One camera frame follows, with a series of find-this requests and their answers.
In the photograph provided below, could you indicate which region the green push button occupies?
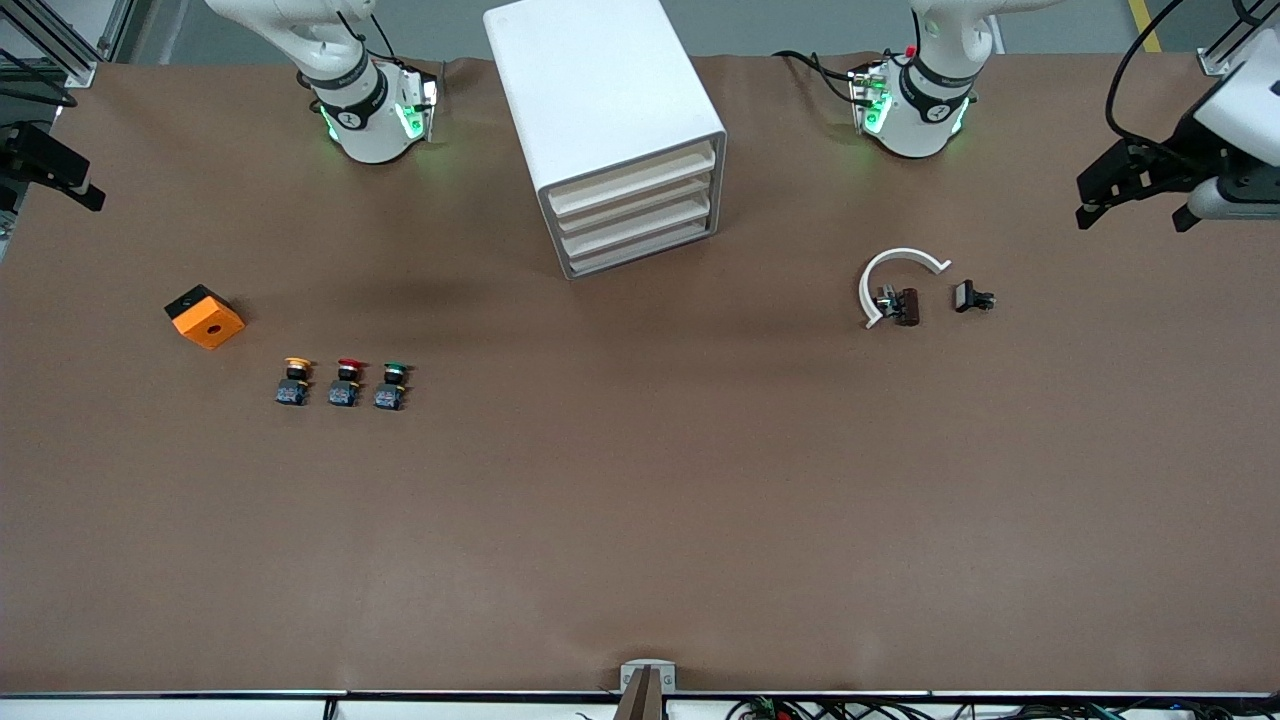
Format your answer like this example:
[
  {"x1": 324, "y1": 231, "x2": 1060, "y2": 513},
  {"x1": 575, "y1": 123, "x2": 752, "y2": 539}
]
[{"x1": 374, "y1": 361, "x2": 412, "y2": 412}]

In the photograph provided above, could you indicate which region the yellow push button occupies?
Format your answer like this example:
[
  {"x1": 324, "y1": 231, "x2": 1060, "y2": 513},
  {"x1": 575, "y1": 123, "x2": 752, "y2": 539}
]
[{"x1": 276, "y1": 356, "x2": 313, "y2": 407}]

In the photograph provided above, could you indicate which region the red push button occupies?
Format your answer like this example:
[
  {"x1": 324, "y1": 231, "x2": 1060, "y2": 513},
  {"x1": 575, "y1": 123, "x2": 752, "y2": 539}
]
[{"x1": 328, "y1": 357, "x2": 366, "y2": 408}]

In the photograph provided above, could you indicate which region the white curved plastic piece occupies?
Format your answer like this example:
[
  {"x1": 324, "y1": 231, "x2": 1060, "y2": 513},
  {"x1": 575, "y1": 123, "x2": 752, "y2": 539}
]
[{"x1": 858, "y1": 247, "x2": 952, "y2": 330}]

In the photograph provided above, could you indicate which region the brown table cover sheet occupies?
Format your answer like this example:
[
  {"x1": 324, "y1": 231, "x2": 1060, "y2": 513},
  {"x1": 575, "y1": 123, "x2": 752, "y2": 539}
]
[{"x1": 0, "y1": 52, "x2": 1280, "y2": 696}]

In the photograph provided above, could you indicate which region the aluminium frame profile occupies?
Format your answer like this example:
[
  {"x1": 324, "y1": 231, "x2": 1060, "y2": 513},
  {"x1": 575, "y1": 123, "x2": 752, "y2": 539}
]
[
  {"x1": 1198, "y1": 0, "x2": 1263, "y2": 79},
  {"x1": 0, "y1": 0, "x2": 136, "y2": 91}
]

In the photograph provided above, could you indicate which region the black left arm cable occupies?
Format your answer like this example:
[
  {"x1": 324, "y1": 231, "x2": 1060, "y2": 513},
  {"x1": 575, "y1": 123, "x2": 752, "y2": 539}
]
[{"x1": 1105, "y1": 0, "x2": 1191, "y2": 151}]

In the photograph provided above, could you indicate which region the orange button enclosure box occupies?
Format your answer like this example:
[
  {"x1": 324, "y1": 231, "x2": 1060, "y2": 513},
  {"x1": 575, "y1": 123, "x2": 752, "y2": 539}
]
[{"x1": 164, "y1": 284, "x2": 246, "y2": 351}]

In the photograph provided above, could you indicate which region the black base power cable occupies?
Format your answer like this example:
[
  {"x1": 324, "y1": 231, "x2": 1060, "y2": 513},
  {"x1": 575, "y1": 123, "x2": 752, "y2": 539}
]
[{"x1": 773, "y1": 48, "x2": 866, "y2": 106}]

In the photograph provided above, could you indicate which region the grey metal bracket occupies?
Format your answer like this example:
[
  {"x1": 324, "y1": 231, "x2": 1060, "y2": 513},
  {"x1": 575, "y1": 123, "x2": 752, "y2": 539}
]
[{"x1": 619, "y1": 659, "x2": 678, "y2": 694}]

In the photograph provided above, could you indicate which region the grey vertical mounting post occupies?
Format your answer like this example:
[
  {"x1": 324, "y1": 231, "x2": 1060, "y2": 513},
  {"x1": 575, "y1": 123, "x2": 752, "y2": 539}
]
[{"x1": 612, "y1": 667, "x2": 666, "y2": 720}]

